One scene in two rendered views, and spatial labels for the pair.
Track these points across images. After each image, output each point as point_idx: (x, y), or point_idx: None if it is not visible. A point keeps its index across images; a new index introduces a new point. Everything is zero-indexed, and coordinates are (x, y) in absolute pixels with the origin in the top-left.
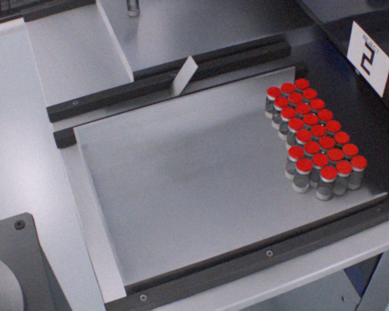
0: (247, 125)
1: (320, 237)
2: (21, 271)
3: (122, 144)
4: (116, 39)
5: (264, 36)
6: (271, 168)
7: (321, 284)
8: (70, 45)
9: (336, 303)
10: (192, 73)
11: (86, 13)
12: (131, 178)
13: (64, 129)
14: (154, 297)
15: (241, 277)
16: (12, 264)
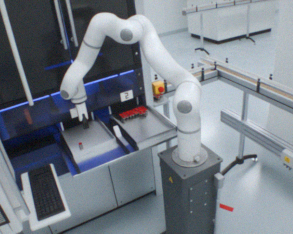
0: (128, 125)
1: (157, 112)
2: (173, 150)
3: (136, 140)
4: (100, 145)
5: (101, 122)
6: (140, 121)
7: (139, 159)
8: (96, 159)
9: (146, 154)
10: (118, 127)
11: (79, 159)
12: (146, 137)
13: (135, 146)
14: (175, 126)
15: None
16: (172, 152)
